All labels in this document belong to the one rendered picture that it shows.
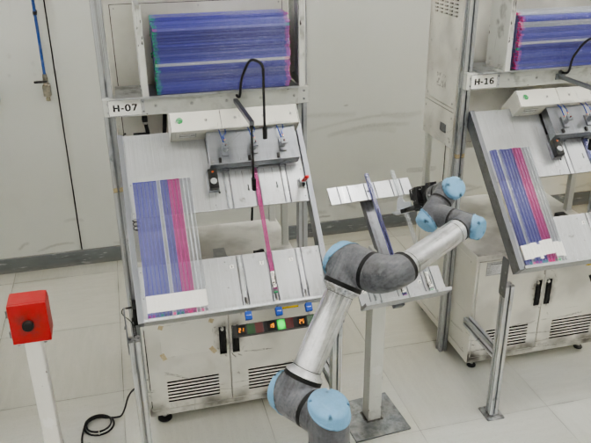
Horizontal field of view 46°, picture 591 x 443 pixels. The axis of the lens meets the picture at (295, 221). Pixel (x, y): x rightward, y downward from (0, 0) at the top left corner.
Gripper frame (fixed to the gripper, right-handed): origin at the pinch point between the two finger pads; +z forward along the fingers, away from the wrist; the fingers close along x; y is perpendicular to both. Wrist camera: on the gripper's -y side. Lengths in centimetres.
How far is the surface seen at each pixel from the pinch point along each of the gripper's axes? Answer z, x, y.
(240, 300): 13, 66, -20
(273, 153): 14, 44, 32
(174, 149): 24, 79, 40
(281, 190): 18.1, 42.0, 17.8
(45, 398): 47, 137, -42
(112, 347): 136, 110, -30
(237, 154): 15, 57, 33
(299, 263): 13.1, 42.0, -10.8
